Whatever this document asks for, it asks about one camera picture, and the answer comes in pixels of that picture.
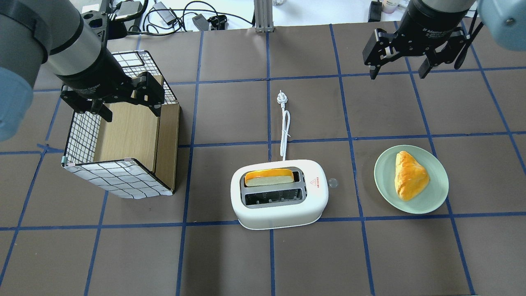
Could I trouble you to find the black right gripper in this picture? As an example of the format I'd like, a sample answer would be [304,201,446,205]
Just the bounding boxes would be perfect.
[362,6,467,80]

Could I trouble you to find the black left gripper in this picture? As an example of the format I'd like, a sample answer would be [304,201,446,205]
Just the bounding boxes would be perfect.
[60,52,165,123]

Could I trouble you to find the white two-slot toaster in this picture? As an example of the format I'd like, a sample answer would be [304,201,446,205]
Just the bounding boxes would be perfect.
[230,160,329,230]

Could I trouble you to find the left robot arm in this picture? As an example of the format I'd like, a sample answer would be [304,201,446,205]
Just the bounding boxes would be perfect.
[0,0,165,141]

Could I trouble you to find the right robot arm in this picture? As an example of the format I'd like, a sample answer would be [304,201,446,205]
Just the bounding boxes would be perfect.
[362,0,526,79]

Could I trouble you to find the black power adapter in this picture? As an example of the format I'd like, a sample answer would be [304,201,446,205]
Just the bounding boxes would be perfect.
[367,0,383,22]

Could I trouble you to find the grey power adapter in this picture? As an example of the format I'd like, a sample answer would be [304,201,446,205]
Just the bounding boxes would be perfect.
[153,2,177,25]

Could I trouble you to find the golden triangular pastry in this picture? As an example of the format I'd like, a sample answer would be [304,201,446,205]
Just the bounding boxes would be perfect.
[394,150,430,201]

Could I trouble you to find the light green plate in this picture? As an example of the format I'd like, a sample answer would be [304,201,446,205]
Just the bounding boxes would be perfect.
[374,145,449,214]

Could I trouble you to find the yellow toast slice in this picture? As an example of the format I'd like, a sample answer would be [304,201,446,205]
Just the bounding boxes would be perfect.
[244,168,295,187]

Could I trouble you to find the wire and wood basket shelf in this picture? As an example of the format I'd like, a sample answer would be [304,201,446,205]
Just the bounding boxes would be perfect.
[61,50,181,200]

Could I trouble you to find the white power cord with plug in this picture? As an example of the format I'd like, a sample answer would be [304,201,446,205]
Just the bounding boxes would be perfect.
[277,90,291,162]

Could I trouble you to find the aluminium frame post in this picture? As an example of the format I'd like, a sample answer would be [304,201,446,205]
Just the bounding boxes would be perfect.
[254,0,275,32]

